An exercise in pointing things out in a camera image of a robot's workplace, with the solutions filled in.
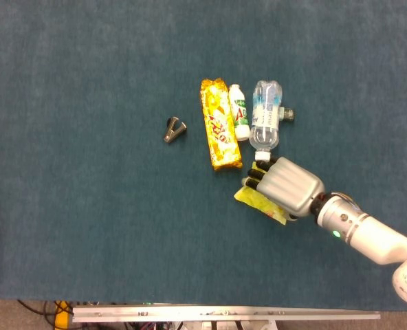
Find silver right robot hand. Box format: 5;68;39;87
241;156;327;221

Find small white green-label milk bottle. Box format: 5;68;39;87
228;84;251;142

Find black floor cables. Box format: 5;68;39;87
16;299;58;326

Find black metal staple remover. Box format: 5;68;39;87
162;116;188;144

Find aluminium frame rail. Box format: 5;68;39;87
71;304;381;323

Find yellow crinkled snack bag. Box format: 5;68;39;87
233;187;287;226

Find blue felt table cloth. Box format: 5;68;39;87
0;0;407;312

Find clear plastic water bottle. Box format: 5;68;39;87
250;80;283;162

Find yellow power strip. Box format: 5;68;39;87
54;300;74;330

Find long golden yellow biscuit pack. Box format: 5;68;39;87
199;78;243;172

